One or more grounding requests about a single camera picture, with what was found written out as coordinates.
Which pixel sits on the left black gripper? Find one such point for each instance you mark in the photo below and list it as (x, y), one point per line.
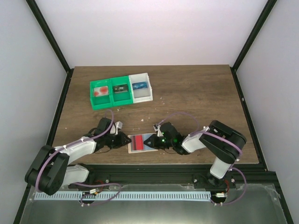
(118, 140)

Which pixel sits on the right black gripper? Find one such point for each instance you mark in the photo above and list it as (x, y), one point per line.
(155, 140)

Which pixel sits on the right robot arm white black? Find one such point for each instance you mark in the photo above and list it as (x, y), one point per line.
(224, 142)

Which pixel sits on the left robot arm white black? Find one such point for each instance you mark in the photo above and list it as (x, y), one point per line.
(52, 168)

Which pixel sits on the black card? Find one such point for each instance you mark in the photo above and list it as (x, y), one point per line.
(120, 88)

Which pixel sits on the white card red circles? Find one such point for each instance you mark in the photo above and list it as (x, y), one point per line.
(101, 91)

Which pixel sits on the blue card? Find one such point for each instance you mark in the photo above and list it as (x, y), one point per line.
(139, 85)

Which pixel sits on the left green bin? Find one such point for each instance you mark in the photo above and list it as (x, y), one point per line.
(103, 102)

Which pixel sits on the white bin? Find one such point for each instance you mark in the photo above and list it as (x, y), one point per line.
(143, 95)

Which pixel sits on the metal front plate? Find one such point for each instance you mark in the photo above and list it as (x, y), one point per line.
(251, 204)

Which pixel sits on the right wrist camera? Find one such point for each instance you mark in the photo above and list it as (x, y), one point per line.
(157, 129)

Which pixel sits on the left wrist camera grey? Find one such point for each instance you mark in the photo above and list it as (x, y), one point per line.
(116, 127)

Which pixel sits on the left side frame rail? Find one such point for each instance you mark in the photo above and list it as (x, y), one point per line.
(60, 105)

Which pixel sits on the frame rail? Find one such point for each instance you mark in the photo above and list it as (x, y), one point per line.
(256, 143)
(60, 105)

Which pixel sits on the light blue slotted cable duct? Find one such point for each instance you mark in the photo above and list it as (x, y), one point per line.
(130, 196)

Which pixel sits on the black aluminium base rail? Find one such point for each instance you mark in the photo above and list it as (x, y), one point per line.
(196, 175)

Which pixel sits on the right side frame rail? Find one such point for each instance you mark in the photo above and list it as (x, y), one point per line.
(256, 143)

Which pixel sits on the left black frame post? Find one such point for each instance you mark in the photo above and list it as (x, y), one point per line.
(48, 33)

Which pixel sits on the black frame post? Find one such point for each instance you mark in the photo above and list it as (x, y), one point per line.
(254, 32)
(48, 33)

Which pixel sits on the right black frame post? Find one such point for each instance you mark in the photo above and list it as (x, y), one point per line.
(254, 32)

